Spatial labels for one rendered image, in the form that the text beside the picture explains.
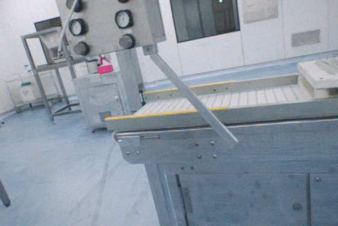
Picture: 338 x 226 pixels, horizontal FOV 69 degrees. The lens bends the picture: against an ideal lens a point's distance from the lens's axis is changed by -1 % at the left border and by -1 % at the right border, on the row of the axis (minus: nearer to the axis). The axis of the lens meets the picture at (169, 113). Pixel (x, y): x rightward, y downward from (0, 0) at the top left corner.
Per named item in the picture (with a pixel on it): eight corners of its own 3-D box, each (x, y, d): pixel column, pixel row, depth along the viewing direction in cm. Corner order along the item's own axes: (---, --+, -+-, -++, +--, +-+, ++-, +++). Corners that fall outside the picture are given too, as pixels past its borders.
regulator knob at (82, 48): (73, 58, 58) (67, 38, 57) (79, 56, 60) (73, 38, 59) (85, 55, 57) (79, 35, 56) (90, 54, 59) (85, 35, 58)
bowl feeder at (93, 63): (78, 77, 326) (69, 48, 316) (90, 72, 360) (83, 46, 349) (111, 71, 316) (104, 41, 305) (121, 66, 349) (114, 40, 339)
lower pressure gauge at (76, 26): (70, 37, 58) (66, 20, 57) (74, 37, 59) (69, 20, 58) (83, 34, 56) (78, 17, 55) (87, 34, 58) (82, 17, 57)
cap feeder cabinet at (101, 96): (87, 134, 334) (70, 80, 312) (104, 119, 387) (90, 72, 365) (131, 129, 321) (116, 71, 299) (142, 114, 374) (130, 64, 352)
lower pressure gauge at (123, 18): (116, 29, 54) (112, 12, 53) (119, 29, 55) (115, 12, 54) (131, 26, 52) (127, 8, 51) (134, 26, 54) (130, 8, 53)
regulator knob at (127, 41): (118, 51, 54) (113, 31, 53) (124, 50, 56) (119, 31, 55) (131, 48, 53) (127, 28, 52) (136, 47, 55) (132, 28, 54)
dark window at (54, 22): (49, 68, 623) (33, 22, 590) (49, 67, 624) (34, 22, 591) (95, 58, 594) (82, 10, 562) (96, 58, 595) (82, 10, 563)
